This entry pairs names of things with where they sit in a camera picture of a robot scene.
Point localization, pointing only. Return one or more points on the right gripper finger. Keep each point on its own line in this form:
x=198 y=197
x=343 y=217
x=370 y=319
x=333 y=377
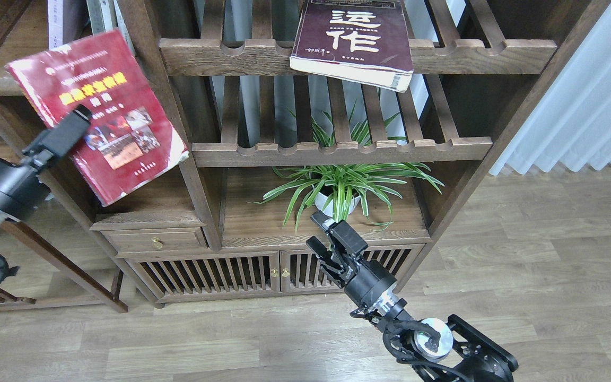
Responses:
x=320 y=249
x=323 y=221

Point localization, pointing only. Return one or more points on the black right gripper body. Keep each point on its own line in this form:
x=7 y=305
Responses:
x=368 y=284

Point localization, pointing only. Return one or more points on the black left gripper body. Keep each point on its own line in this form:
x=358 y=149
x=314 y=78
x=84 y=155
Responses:
x=20 y=188

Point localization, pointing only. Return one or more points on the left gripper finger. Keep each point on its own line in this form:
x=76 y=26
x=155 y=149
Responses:
x=72 y=127

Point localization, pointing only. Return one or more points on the red textbook with photos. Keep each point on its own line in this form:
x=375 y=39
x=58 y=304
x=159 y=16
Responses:
x=130 y=141

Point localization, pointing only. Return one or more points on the white lavender paperback book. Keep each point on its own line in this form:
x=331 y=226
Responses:
x=66 y=21

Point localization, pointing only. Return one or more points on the dark red Chinese book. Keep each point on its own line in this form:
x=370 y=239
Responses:
x=359 y=41

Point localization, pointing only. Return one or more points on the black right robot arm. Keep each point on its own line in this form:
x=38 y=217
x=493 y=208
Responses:
x=436 y=350

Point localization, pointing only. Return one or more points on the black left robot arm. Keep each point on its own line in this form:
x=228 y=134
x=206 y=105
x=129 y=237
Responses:
x=20 y=188

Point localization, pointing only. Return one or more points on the white plant pot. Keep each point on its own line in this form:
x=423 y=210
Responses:
x=337 y=205

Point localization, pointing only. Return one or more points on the green spider plant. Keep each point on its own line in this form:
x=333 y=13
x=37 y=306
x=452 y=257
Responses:
x=375 y=179

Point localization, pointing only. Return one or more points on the dark wooden bookshelf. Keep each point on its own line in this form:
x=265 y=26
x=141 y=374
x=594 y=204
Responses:
x=244 y=111

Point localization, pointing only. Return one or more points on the grey upright book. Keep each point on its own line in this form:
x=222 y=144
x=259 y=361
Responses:
x=95 y=15

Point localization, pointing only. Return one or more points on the white upright book right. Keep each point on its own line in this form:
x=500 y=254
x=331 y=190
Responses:
x=121 y=24

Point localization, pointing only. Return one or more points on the white upright book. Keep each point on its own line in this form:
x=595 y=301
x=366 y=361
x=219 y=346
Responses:
x=121 y=24
x=108 y=14

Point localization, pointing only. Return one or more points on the brass drawer knob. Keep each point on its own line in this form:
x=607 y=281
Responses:
x=157 y=243

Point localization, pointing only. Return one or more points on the white pleated curtain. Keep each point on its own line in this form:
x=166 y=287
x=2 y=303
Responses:
x=571 y=125

